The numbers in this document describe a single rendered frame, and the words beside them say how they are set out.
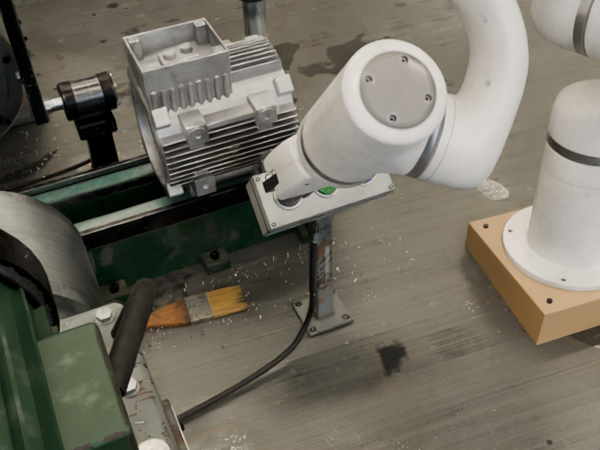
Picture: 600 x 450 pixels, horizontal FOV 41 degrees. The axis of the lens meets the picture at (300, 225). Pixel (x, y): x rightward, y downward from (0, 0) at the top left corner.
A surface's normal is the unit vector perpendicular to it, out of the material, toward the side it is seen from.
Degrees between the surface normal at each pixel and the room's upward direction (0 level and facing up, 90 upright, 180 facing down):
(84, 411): 0
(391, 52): 29
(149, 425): 0
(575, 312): 90
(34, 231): 39
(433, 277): 0
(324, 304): 90
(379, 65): 34
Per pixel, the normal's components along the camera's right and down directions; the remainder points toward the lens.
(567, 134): -0.86, 0.32
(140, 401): -0.04, -0.73
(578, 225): -0.29, 0.61
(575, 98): -0.62, -0.61
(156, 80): 0.40, 0.61
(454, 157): 0.06, 0.47
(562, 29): -0.67, 0.63
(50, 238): 0.64, -0.72
